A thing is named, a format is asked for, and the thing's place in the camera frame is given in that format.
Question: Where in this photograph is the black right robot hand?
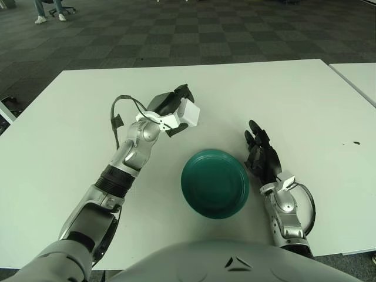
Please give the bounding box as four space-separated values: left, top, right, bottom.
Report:
244 119 282 186

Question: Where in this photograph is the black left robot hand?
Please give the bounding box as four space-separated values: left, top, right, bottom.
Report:
146 83 194 138

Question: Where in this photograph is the white charger block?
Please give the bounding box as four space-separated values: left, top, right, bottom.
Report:
178 98 201 127

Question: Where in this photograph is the green round plate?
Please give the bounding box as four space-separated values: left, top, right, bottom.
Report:
180 149 250 220

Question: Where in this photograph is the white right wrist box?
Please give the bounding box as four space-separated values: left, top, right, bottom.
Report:
276 172 296 192

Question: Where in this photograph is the grey robot torso shell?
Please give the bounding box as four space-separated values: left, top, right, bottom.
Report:
108 239 374 282

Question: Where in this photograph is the white neighbouring table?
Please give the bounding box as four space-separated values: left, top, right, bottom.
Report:
328 62 376 108

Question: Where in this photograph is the black office chair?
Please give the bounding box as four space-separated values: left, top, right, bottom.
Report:
43 0 77 16

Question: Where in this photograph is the seated person in jeans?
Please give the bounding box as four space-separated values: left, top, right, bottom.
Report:
33 0 67 25

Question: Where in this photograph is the white side table edge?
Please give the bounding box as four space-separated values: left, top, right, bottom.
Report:
0 99 18 126

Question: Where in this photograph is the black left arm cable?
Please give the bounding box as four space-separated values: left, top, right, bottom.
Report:
110 94 147 150

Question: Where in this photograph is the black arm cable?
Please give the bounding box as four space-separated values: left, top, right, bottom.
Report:
293 182 317 236
110 94 147 150

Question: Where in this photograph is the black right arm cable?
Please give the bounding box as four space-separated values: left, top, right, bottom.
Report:
293 182 317 236

